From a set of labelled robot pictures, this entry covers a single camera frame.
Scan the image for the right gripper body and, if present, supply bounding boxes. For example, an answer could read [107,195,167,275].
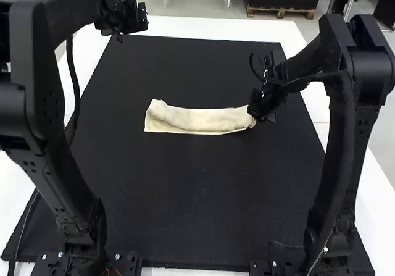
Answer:
[246,84,286,124]

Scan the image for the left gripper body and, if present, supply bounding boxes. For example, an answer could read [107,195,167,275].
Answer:
[122,0,149,33]

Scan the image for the pale towel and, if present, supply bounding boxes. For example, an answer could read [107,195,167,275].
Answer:
[143,98,257,136]

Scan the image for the wooden pallet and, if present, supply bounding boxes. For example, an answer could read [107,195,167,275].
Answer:
[246,5,316,20]

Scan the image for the black mat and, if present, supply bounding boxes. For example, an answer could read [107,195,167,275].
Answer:
[0,34,376,274]

